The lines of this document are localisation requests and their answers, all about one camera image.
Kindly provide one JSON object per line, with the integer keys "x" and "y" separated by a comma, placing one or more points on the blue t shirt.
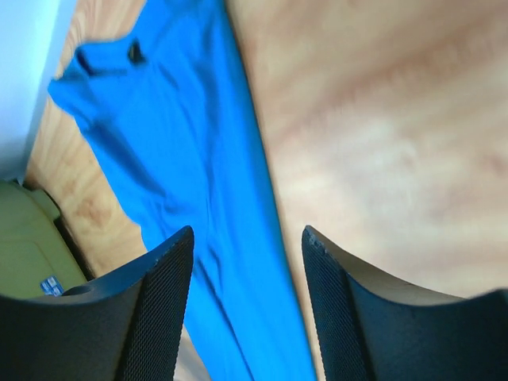
{"x": 169, "y": 116}

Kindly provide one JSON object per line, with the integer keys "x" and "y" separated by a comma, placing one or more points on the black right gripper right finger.
{"x": 372, "y": 325}

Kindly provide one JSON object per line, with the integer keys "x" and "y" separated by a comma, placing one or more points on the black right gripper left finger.
{"x": 124, "y": 325}

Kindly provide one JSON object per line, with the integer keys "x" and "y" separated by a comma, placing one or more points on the green plastic laundry bin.
{"x": 35, "y": 258}

